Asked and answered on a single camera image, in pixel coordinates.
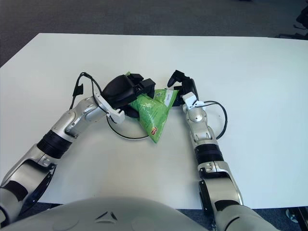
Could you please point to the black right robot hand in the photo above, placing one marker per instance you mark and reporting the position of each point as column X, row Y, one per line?
column 190, row 89

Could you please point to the white plate with black rim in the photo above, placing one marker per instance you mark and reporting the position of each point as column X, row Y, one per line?
column 130, row 130

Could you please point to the grey robot torso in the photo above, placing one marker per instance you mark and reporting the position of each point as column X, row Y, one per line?
column 108, row 214

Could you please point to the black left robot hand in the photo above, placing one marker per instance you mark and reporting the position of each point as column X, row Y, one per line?
column 118, row 91

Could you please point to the green snack bag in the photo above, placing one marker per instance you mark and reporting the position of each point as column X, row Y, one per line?
column 151, row 113

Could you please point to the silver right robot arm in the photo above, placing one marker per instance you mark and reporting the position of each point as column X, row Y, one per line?
column 204, row 137

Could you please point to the black table leg with foot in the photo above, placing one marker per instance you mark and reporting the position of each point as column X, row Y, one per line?
column 302, row 214

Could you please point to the black office chair base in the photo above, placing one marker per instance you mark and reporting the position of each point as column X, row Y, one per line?
column 303, row 16

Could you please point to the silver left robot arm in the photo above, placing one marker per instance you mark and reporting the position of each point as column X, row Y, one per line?
column 48, row 144

